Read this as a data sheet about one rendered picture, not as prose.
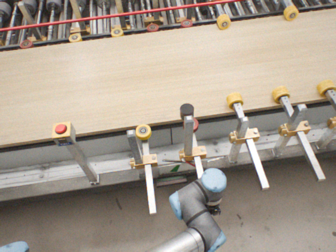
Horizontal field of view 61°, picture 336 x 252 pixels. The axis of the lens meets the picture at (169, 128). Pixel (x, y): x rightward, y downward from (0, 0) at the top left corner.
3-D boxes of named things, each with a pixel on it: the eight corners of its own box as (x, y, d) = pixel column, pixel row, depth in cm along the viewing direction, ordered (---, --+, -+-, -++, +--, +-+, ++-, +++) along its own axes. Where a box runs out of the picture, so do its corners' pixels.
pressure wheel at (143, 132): (155, 139, 158) (153, 127, 148) (147, 150, 154) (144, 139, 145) (143, 132, 160) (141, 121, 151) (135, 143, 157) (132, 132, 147)
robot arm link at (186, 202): (183, 222, 95) (213, 202, 98) (165, 193, 100) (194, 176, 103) (182, 229, 102) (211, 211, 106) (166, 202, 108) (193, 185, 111)
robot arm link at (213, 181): (194, 174, 103) (217, 161, 105) (193, 188, 113) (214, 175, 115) (210, 196, 98) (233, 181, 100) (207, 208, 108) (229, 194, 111)
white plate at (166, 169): (206, 168, 158) (207, 160, 149) (159, 175, 156) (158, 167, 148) (206, 167, 158) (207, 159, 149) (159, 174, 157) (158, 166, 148)
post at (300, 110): (277, 159, 163) (308, 108, 123) (271, 160, 163) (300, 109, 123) (275, 153, 165) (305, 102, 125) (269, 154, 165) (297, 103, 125)
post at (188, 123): (191, 169, 158) (193, 120, 118) (185, 170, 158) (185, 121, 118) (190, 163, 160) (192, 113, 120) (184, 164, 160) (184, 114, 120)
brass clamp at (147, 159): (158, 167, 147) (157, 163, 143) (132, 171, 147) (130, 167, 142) (156, 156, 150) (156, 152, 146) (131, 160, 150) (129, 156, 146)
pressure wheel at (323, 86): (335, 84, 148) (319, 91, 151) (337, 92, 154) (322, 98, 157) (330, 76, 151) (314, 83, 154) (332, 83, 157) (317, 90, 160)
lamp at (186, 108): (193, 139, 138) (194, 113, 120) (181, 141, 138) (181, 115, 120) (191, 129, 141) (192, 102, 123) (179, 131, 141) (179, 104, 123)
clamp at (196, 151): (206, 158, 148) (206, 153, 143) (180, 162, 147) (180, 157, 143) (203, 149, 151) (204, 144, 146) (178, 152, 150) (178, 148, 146)
